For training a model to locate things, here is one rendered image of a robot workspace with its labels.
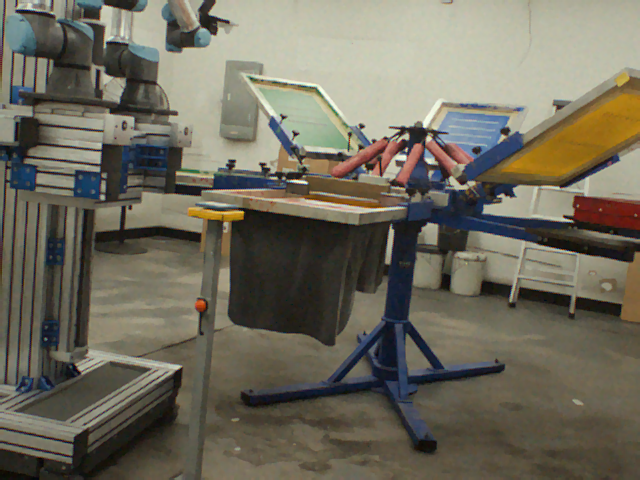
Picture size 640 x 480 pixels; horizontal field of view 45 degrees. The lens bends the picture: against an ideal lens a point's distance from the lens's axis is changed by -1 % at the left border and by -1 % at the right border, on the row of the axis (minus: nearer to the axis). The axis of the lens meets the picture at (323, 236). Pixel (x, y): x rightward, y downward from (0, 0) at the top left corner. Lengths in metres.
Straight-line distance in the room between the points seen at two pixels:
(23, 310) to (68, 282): 0.18
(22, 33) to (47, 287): 0.91
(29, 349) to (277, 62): 5.49
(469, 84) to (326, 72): 1.42
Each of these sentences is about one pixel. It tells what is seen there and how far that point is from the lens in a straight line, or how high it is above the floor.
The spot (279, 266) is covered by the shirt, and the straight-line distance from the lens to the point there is 2.67.
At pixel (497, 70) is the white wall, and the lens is 7.20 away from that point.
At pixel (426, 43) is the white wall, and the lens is 7.40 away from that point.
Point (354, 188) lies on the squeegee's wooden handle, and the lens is 3.06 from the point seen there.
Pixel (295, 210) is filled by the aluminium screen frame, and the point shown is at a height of 0.97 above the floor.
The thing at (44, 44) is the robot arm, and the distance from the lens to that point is 2.51.
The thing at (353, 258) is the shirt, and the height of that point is 0.81.
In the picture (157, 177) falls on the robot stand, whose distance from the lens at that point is 2.95.
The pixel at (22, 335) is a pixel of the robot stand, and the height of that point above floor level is 0.42.
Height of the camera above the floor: 1.20
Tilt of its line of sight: 7 degrees down
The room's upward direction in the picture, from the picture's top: 6 degrees clockwise
